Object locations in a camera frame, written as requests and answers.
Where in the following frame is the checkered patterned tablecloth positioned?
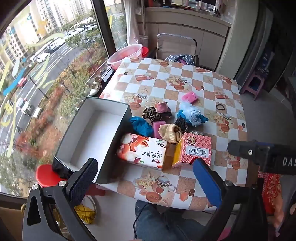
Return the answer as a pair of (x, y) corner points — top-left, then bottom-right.
(101, 58), (248, 211)

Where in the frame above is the red patterned cushion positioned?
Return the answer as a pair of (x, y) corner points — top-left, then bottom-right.
(257, 170), (281, 215)

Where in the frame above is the beige knitted sock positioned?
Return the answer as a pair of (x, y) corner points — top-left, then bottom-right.
(159, 123), (183, 144)

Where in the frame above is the white shoe on sill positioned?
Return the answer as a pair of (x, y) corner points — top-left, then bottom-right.
(89, 75), (102, 96)

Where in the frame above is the blue mesh cloth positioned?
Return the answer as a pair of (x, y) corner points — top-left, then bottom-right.
(129, 116), (154, 137)

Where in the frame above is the pink sponge block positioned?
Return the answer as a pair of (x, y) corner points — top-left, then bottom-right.
(152, 120), (166, 139)

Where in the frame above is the maroon pink knit hat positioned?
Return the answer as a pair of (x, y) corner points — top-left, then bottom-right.
(154, 101), (172, 119)

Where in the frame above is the yellow bag with wire basket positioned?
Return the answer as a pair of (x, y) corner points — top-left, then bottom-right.
(74, 196), (97, 225)

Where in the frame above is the leopard print scrunchie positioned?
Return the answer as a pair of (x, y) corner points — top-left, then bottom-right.
(142, 106), (162, 123)

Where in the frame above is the folding chair with plaid cloth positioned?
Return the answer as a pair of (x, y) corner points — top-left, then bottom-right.
(155, 33), (199, 67)

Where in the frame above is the person's jeans leg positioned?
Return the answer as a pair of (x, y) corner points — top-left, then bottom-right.
(133, 200), (205, 240)

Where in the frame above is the pink plastic basin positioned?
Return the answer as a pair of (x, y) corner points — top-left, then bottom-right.
(107, 44), (143, 70)

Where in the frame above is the pink textured cloth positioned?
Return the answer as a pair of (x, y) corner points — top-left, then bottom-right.
(182, 91), (198, 104)

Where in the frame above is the blue white fluffy cloth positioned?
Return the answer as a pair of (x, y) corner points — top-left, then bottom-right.
(178, 101), (209, 127)

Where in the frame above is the grey open storage box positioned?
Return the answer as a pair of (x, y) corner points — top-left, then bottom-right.
(55, 97), (132, 184)

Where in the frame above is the purple plastic stool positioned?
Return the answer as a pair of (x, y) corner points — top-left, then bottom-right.
(240, 71), (265, 100)

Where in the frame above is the white cabinet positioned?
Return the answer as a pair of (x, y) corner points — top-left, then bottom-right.
(137, 8), (231, 70)

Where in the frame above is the pink patterned carton box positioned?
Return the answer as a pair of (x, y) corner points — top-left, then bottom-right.
(171, 133), (212, 168)

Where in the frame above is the red plastic stool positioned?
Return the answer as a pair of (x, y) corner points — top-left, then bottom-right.
(36, 164), (66, 187)

